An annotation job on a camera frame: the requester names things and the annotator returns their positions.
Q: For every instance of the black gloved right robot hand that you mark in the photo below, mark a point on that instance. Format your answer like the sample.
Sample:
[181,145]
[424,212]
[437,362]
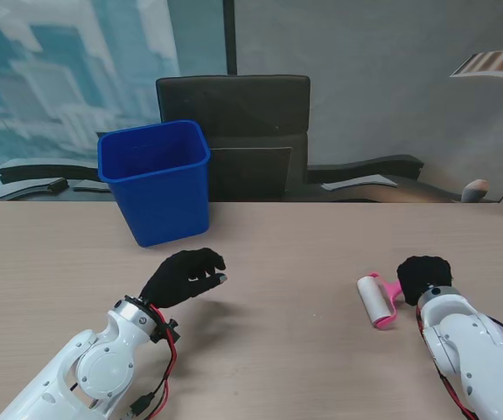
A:
[424,275]

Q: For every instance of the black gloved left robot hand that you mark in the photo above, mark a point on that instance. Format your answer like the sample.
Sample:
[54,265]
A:
[176,280]

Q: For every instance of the new white lint refill roll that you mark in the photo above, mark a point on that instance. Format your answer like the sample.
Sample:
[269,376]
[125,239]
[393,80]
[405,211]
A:
[373,299]

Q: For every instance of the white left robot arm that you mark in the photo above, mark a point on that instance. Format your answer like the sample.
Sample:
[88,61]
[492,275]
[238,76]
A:
[93,367]

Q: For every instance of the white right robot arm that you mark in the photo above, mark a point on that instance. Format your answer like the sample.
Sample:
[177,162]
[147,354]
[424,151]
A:
[474,350]

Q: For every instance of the blue plastic bin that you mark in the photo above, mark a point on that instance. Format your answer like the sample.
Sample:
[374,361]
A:
[159,192]

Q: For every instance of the round beige knob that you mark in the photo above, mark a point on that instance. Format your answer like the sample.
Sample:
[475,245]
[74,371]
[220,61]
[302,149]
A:
[475,190]

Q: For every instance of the white paper sheet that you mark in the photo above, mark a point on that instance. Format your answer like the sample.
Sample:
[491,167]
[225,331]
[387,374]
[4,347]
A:
[360,181]

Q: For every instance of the dark curved low platform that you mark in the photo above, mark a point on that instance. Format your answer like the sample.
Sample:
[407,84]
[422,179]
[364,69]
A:
[365,164]
[37,172]

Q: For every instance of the grey paper sheet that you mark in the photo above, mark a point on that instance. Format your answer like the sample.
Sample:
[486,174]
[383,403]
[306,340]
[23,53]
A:
[91,186]

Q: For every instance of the small black box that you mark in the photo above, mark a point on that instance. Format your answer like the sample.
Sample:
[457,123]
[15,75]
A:
[57,185]

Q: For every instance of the black office chair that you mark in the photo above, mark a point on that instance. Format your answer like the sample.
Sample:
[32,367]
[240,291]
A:
[233,105]

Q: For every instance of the curved wooden shelf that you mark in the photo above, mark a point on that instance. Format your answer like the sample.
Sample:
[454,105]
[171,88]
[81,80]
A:
[496,65]

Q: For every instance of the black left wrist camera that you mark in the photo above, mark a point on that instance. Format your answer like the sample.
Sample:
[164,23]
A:
[168,332]

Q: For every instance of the black window post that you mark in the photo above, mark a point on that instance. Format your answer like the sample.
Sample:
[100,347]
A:
[230,35]

